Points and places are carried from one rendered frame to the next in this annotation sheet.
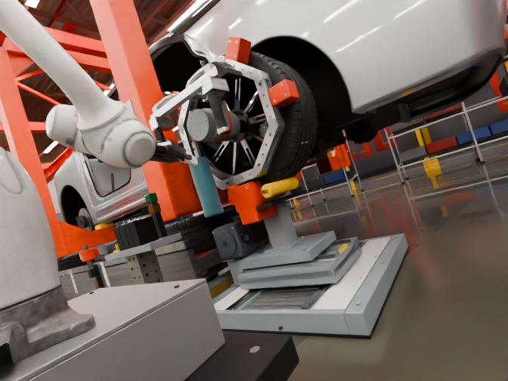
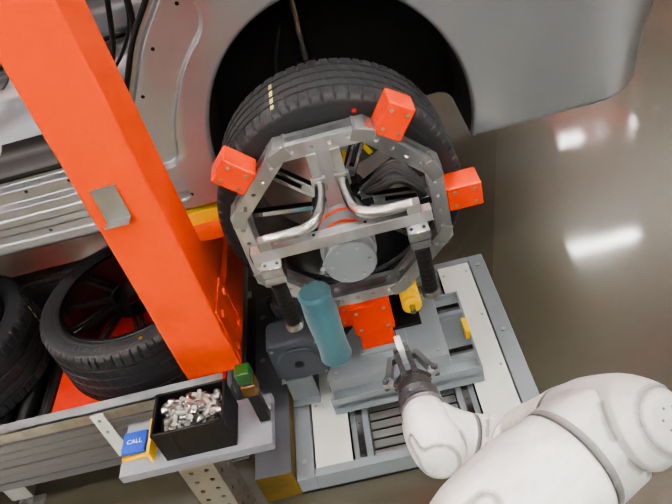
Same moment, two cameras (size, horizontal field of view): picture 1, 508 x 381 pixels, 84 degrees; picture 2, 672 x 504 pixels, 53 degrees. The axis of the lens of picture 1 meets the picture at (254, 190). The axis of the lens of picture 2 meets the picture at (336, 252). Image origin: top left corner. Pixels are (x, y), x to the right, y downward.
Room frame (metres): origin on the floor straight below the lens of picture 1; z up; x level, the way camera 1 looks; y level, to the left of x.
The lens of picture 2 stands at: (0.08, 0.80, 1.89)
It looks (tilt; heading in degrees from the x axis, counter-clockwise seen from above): 38 degrees down; 329
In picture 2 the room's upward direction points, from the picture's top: 18 degrees counter-clockwise
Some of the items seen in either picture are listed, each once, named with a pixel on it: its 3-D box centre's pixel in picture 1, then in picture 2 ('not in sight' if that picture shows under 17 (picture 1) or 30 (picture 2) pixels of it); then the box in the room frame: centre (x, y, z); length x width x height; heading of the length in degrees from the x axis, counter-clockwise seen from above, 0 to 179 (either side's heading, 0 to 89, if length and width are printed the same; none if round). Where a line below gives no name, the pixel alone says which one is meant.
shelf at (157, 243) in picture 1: (141, 247); (199, 437); (1.40, 0.61, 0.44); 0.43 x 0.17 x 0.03; 53
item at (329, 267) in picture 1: (298, 262); (399, 350); (1.39, -0.10, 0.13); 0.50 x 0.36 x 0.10; 53
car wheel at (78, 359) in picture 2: (202, 230); (142, 309); (2.10, 0.45, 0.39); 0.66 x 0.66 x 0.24
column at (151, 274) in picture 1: (151, 291); (217, 483); (1.42, 0.64, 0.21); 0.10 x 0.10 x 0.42; 53
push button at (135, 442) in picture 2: not in sight; (135, 443); (1.50, 0.75, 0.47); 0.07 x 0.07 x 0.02; 53
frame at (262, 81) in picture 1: (225, 125); (343, 220); (1.28, 0.03, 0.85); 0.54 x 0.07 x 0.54; 53
